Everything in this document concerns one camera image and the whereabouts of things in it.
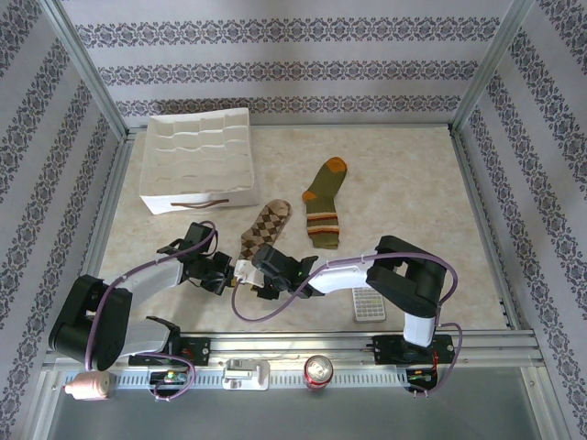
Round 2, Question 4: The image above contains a brown argyle sock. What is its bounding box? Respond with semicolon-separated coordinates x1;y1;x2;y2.
238;199;294;265

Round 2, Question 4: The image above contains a green striped sock orange toe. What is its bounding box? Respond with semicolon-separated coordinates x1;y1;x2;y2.
301;156;349;251

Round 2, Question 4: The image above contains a white fabric divided organizer box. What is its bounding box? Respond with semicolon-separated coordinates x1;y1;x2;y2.
138;107;260;216

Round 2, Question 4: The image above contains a red soda can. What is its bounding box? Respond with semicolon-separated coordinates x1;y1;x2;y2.
303;355;335;391

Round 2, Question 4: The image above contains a white calculator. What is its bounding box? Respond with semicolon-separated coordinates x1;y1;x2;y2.
351;287;389;325

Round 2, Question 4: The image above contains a small circuit board with leds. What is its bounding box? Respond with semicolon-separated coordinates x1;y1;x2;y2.
406;368;437;385
149;368;190;387

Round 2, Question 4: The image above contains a pink plastic bottle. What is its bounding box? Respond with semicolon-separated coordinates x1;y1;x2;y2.
62;369;111;402

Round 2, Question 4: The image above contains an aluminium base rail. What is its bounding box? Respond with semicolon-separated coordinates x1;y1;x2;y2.
43;328;542;370

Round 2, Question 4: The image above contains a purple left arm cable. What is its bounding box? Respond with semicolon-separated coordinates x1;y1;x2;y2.
83;221;219;403

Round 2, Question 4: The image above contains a white plastic clamp bracket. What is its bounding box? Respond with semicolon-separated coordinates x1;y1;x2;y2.
222;358;271;391

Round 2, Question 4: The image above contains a white slotted cable duct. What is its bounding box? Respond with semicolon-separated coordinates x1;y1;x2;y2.
63;368;414;391

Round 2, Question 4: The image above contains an aluminium frame side rail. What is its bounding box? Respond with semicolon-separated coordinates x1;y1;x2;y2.
451;130;526;331
63;132;137;334

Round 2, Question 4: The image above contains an aluminium frame post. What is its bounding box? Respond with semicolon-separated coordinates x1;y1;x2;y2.
448;0;549;137
43;0;135;141

